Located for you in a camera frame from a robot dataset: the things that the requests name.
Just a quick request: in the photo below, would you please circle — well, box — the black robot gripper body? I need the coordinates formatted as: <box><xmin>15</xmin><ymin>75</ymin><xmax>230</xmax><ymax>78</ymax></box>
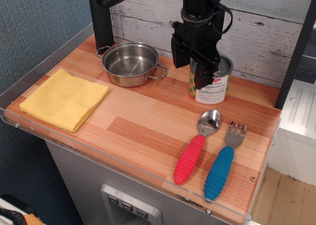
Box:
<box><xmin>172</xmin><ymin>0</ymin><xmax>225</xmax><ymax>62</ymax></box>

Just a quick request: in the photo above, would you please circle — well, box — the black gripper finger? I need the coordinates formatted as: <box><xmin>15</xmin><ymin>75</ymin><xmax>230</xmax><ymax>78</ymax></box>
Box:
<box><xmin>194</xmin><ymin>58</ymin><xmax>220</xmax><ymax>90</ymax></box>
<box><xmin>171</xmin><ymin>37</ymin><xmax>190</xmax><ymax>68</ymax></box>

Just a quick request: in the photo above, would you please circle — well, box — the toy food can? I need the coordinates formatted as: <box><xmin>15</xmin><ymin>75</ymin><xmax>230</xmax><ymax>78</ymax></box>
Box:
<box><xmin>189</xmin><ymin>53</ymin><xmax>233</xmax><ymax>104</ymax></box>

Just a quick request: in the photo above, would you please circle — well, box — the small steel pot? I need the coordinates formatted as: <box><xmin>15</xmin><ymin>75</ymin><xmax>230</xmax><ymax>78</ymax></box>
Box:
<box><xmin>96</xmin><ymin>42</ymin><xmax>168</xmax><ymax>88</ymax></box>

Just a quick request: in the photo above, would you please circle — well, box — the white toy sink unit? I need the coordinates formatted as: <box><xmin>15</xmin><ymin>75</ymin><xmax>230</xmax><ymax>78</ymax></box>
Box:
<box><xmin>267</xmin><ymin>80</ymin><xmax>316</xmax><ymax>185</ymax></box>

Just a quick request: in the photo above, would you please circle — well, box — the clear acrylic table guard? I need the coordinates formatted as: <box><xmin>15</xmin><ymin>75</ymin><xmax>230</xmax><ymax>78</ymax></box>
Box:
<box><xmin>0</xmin><ymin>22</ymin><xmax>252</xmax><ymax>225</ymax></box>

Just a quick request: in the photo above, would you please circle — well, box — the yellow folded cloth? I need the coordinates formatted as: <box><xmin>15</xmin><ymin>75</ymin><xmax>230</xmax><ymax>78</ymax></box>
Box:
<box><xmin>19</xmin><ymin>69</ymin><xmax>109</xmax><ymax>132</ymax></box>

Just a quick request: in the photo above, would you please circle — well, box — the grey toy fridge cabinet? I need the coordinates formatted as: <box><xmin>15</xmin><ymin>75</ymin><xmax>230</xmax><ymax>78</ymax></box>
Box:
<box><xmin>46</xmin><ymin>141</ymin><xmax>229</xmax><ymax>225</ymax></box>

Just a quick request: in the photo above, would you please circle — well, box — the silver dispenser panel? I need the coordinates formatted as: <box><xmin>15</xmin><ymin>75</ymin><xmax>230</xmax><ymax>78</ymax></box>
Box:
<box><xmin>101</xmin><ymin>183</ymin><xmax>162</xmax><ymax>225</ymax></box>

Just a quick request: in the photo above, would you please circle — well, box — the black and orange bag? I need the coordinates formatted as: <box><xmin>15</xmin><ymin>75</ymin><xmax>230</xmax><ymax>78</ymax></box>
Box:
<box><xmin>0</xmin><ymin>194</ymin><xmax>44</xmax><ymax>225</ymax></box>

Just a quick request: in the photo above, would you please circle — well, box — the red-handled spoon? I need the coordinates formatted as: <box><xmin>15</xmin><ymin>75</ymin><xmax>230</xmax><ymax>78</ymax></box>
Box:
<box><xmin>173</xmin><ymin>110</ymin><xmax>221</xmax><ymax>185</ymax></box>

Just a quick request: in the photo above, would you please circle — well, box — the left black frame post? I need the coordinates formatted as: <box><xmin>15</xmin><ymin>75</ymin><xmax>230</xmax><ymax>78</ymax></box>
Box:
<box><xmin>89</xmin><ymin>0</ymin><xmax>114</xmax><ymax>48</ymax></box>

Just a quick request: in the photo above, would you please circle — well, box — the black frame post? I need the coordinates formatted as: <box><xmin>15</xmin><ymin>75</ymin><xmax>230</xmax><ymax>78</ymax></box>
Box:
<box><xmin>275</xmin><ymin>0</ymin><xmax>316</xmax><ymax>110</ymax></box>
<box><xmin>89</xmin><ymin>0</ymin><xmax>114</xmax><ymax>48</ymax></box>

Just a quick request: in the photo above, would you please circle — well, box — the blue-handled fork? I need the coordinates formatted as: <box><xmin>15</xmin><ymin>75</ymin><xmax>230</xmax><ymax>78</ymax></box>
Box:
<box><xmin>203</xmin><ymin>122</ymin><xmax>247</xmax><ymax>200</ymax></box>

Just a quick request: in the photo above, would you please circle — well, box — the right black frame post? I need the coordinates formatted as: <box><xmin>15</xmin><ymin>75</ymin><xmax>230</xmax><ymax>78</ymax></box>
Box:
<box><xmin>275</xmin><ymin>0</ymin><xmax>316</xmax><ymax>110</ymax></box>

